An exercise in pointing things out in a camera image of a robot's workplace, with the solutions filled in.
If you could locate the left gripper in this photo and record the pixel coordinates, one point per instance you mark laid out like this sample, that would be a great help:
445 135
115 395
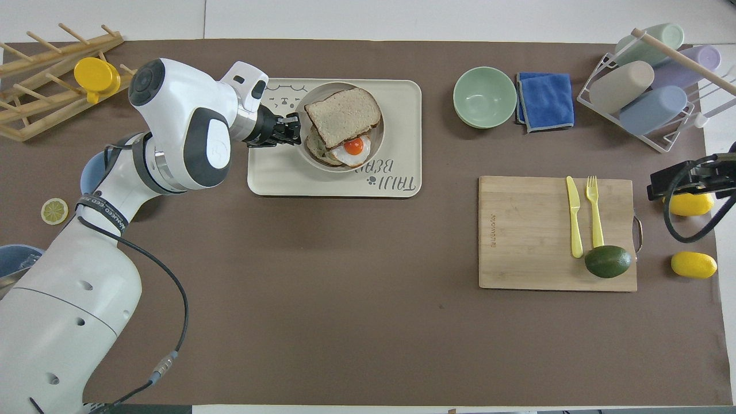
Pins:
267 127

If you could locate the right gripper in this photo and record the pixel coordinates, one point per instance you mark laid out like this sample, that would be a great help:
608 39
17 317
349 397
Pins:
723 172

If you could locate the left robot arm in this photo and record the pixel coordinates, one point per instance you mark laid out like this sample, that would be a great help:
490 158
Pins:
184 103

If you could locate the beige round plate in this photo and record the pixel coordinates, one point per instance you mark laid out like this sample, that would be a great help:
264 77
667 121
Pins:
376 144

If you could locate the yellow lemon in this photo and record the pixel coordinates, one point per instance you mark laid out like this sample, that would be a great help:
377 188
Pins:
694 265
693 204

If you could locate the bread slice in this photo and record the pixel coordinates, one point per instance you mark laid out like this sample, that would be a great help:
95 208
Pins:
345 115
317 150

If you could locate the beige tray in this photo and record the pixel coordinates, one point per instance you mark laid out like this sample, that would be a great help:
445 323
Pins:
276 172

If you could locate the fried egg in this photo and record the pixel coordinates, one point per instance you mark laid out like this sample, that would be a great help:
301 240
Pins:
353 148

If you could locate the blue cup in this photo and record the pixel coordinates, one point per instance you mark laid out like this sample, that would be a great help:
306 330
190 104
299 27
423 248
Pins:
652 110

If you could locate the yellow plastic fork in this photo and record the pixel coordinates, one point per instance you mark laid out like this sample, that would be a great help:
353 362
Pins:
595 218

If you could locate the green avocado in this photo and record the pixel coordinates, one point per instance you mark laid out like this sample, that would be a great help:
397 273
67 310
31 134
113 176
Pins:
608 261

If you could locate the yellow plastic knife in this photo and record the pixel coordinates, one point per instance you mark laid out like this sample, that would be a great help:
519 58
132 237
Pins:
575 218

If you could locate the beige cup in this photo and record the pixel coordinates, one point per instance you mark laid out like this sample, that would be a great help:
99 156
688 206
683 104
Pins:
621 86

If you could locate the purple cup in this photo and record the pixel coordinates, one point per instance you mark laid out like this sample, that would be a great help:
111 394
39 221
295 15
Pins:
681 72

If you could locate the wooden stick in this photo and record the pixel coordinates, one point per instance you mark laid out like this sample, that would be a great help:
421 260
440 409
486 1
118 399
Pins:
684 60

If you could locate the green cup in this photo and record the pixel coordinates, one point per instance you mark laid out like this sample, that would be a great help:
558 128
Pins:
644 50

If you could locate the blue cloth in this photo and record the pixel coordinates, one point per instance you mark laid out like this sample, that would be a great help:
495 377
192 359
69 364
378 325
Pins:
546 100

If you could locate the wooden cutting board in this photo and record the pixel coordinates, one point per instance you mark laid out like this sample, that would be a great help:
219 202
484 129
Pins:
523 236

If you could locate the green bowl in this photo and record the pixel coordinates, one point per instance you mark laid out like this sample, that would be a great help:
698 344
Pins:
484 96

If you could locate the blue bowl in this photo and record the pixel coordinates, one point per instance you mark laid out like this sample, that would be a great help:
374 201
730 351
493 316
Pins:
92 175

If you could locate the yellow plastic cup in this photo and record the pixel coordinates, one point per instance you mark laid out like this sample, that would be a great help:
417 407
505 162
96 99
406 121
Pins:
92 76

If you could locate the lemon slice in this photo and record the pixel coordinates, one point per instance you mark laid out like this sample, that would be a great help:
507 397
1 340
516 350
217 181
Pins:
54 211

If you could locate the wooden drying rack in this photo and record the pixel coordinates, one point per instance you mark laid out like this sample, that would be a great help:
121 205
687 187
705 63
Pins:
34 115

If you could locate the blue round container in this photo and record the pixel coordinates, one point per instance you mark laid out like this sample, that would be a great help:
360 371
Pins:
17 259

